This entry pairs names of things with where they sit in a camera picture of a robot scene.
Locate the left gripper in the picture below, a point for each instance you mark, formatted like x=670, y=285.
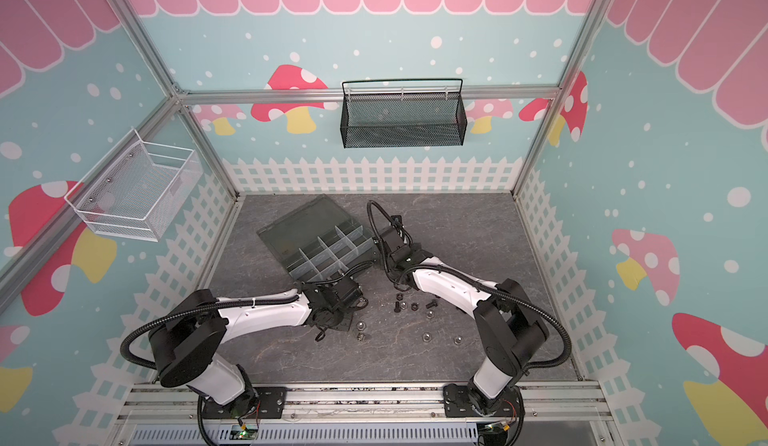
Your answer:
x=346, y=324

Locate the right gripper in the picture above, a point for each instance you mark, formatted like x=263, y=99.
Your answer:
x=396, y=248

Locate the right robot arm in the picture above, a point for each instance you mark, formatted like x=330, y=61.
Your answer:
x=516, y=336

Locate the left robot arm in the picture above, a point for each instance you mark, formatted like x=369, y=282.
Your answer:
x=182, y=346

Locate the grey plastic organizer box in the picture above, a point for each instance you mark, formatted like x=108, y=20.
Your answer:
x=318, y=240

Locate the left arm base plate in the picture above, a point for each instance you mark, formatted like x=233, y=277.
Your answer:
x=256, y=402

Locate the black wire mesh basket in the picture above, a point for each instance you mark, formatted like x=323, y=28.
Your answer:
x=399, y=113

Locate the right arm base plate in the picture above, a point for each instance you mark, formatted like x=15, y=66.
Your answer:
x=466, y=401

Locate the aluminium mounting rail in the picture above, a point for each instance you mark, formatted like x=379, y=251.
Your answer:
x=405, y=413

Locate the white wire mesh basket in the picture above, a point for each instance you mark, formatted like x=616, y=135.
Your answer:
x=137, y=191

